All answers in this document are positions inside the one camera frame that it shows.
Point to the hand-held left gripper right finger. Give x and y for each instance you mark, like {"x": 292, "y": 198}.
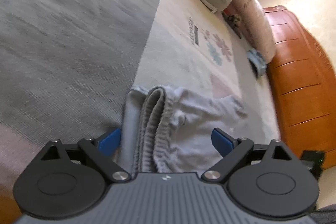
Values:
{"x": 221, "y": 141}

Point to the blue cap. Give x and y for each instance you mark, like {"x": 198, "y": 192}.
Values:
{"x": 257, "y": 61}

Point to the orange item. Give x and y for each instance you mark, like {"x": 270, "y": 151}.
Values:
{"x": 225, "y": 12}

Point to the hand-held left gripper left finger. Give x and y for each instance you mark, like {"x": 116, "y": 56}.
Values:
{"x": 109, "y": 141}

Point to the small flower ornament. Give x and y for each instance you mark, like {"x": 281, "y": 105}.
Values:
{"x": 234, "y": 19}

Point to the grey fuzzy cloth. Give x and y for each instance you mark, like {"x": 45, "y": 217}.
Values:
{"x": 325, "y": 214}

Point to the grey pants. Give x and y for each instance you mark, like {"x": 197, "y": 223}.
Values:
{"x": 178, "y": 129}

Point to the wooden headboard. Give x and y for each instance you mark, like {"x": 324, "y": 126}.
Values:
{"x": 299, "y": 82}

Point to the folded pink quilt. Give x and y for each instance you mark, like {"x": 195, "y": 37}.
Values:
{"x": 252, "y": 19}

